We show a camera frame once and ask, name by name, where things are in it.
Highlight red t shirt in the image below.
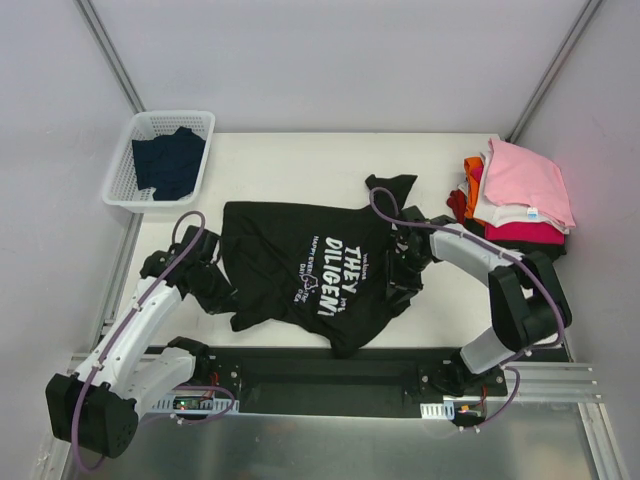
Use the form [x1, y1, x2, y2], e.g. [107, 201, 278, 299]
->
[446, 189, 467, 224]

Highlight purple cable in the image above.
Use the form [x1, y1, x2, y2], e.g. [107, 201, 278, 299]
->
[368, 186, 568, 435]
[69, 210, 237, 473]

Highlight white plastic laundry basket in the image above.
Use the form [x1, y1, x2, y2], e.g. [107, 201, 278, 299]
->
[102, 110, 216, 214]

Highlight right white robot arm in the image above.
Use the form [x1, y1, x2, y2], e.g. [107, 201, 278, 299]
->
[385, 207, 572, 397]

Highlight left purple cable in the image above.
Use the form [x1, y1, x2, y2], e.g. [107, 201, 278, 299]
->
[69, 210, 237, 473]

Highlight right white cable duct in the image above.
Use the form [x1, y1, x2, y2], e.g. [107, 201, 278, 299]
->
[420, 401, 455, 421]

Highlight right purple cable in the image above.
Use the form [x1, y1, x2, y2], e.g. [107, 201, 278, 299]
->
[368, 186, 568, 435]

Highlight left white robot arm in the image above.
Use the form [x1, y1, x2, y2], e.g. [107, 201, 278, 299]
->
[45, 225, 234, 458]

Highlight left white cable duct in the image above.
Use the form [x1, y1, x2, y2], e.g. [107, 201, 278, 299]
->
[150, 394, 240, 415]

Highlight pink t shirt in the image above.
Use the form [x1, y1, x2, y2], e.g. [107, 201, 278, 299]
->
[483, 139, 576, 229]

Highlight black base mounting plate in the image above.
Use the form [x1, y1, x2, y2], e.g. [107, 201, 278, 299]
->
[152, 346, 509, 416]

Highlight aluminium frame rail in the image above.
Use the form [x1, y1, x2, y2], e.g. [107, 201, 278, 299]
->
[62, 352, 601, 402]

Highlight white t shirt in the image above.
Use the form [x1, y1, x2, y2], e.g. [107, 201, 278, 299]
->
[454, 153, 576, 235]

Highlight white cable duct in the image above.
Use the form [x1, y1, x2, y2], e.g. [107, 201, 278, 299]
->
[420, 401, 455, 421]
[150, 394, 240, 415]

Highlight magenta t shirt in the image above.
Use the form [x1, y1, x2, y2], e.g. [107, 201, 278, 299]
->
[472, 178, 569, 245]

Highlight navy blue t shirt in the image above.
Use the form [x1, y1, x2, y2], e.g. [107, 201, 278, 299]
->
[131, 127, 206, 201]

